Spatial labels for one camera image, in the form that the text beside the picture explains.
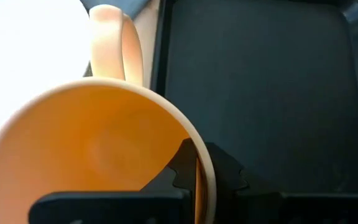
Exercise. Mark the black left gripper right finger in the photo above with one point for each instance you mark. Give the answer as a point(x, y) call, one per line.
point(291, 208)

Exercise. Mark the orange ceramic mug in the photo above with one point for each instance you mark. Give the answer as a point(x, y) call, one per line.
point(73, 140)

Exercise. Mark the black plastic tray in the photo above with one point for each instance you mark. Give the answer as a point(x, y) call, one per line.
point(259, 93)

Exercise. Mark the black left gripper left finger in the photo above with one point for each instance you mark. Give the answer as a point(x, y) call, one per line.
point(166, 205)

